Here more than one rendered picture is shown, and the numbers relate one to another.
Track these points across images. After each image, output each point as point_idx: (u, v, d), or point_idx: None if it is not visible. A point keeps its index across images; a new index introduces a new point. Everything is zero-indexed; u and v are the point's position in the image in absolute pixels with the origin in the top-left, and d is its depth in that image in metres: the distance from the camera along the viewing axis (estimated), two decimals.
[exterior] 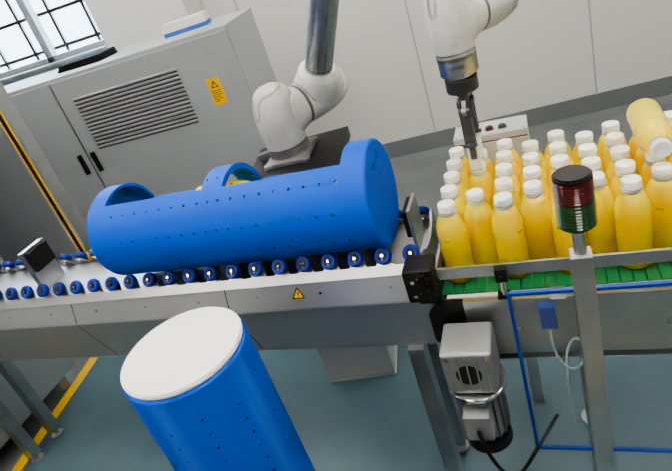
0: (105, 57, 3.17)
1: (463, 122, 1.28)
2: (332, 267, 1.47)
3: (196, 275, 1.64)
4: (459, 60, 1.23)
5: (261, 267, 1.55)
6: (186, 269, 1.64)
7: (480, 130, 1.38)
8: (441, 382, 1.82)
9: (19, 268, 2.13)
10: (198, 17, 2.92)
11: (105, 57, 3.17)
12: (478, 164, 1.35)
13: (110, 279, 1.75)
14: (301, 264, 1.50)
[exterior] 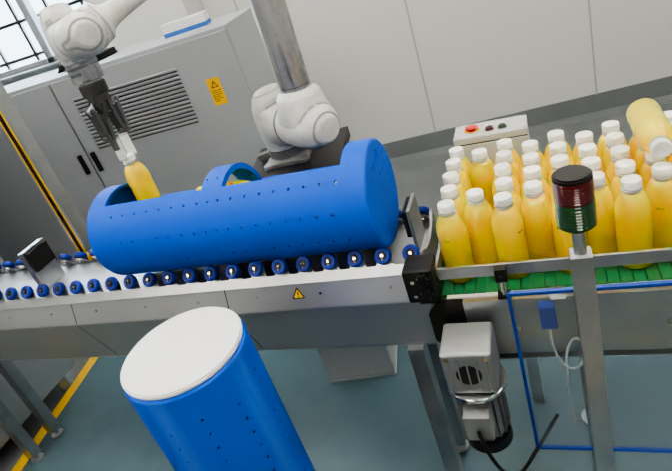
0: (105, 57, 3.17)
1: (93, 120, 1.56)
2: (332, 267, 1.47)
3: (196, 275, 1.64)
4: (75, 69, 1.51)
5: (261, 267, 1.55)
6: (186, 269, 1.64)
7: (127, 130, 1.66)
8: (441, 382, 1.82)
9: (19, 268, 2.13)
10: (198, 17, 2.92)
11: (105, 57, 3.17)
12: (122, 155, 1.64)
13: (110, 279, 1.75)
14: (301, 264, 1.50)
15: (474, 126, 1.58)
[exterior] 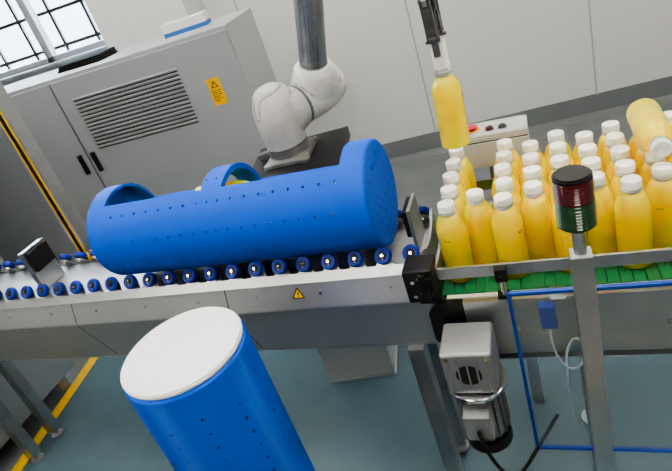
0: (105, 57, 3.17)
1: (423, 13, 1.21)
2: (333, 267, 1.47)
3: (196, 274, 1.64)
4: None
5: (261, 266, 1.55)
6: (186, 269, 1.64)
7: (444, 32, 1.30)
8: (441, 382, 1.82)
9: (19, 268, 2.13)
10: (198, 17, 2.92)
11: (105, 57, 3.17)
12: (442, 64, 1.28)
13: (110, 279, 1.75)
14: (301, 264, 1.50)
15: (474, 126, 1.58)
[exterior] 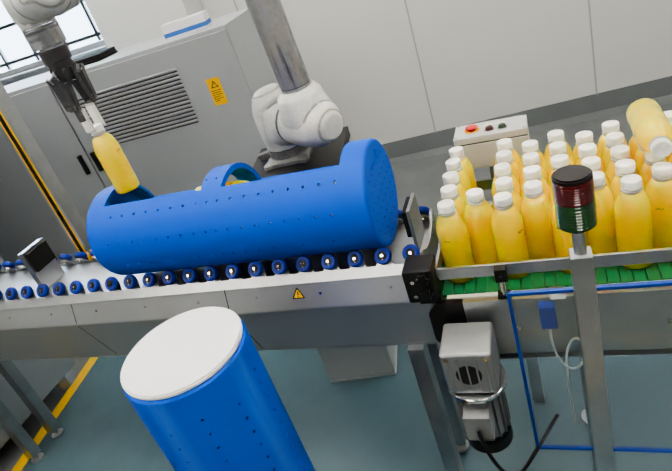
0: (105, 57, 3.17)
1: (55, 89, 1.46)
2: (333, 267, 1.47)
3: (196, 274, 1.64)
4: (33, 34, 1.40)
5: (261, 266, 1.55)
6: (186, 269, 1.64)
7: (94, 100, 1.55)
8: (441, 382, 1.82)
9: (19, 268, 2.13)
10: (198, 17, 2.92)
11: (105, 57, 3.17)
12: (89, 127, 1.54)
13: (110, 279, 1.75)
14: (301, 264, 1.50)
15: (474, 126, 1.58)
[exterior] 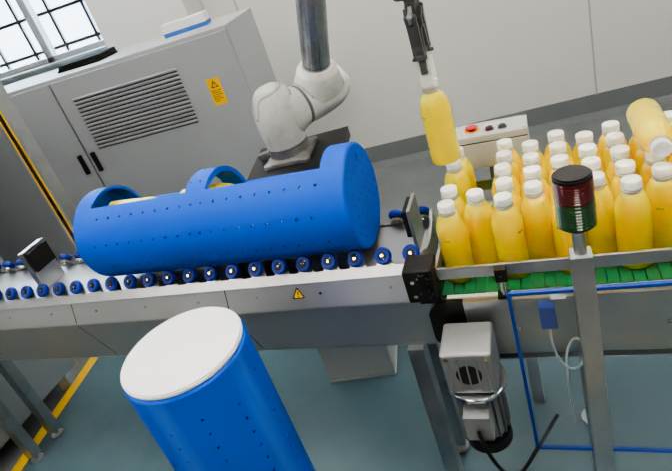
0: (105, 57, 3.17)
1: (410, 30, 1.17)
2: (328, 252, 1.48)
3: (185, 271, 1.66)
4: None
5: (248, 265, 1.57)
6: (185, 281, 1.64)
7: (431, 48, 1.26)
8: (441, 382, 1.82)
9: (19, 268, 2.13)
10: (198, 17, 2.92)
11: (105, 57, 3.17)
12: (429, 81, 1.25)
13: (110, 279, 1.75)
14: (302, 263, 1.50)
15: (474, 126, 1.58)
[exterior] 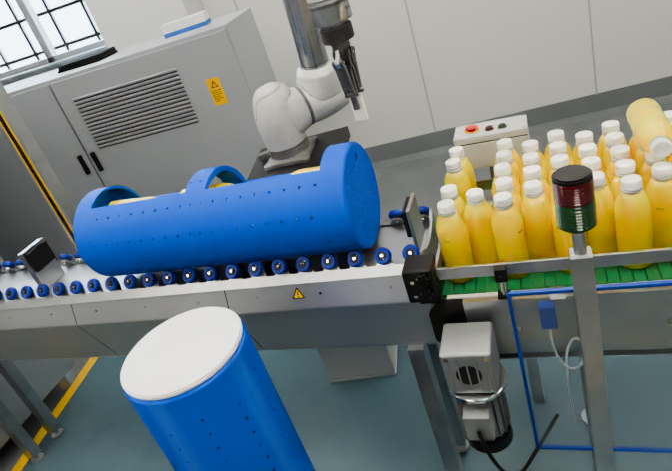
0: (105, 57, 3.17)
1: (354, 59, 1.34)
2: (329, 253, 1.48)
3: (185, 270, 1.66)
4: None
5: (249, 264, 1.57)
6: (185, 281, 1.64)
7: None
8: (441, 382, 1.82)
9: (19, 268, 2.13)
10: (198, 17, 2.92)
11: (105, 57, 3.17)
12: (359, 114, 1.36)
13: (110, 279, 1.75)
14: (302, 263, 1.50)
15: (474, 126, 1.58)
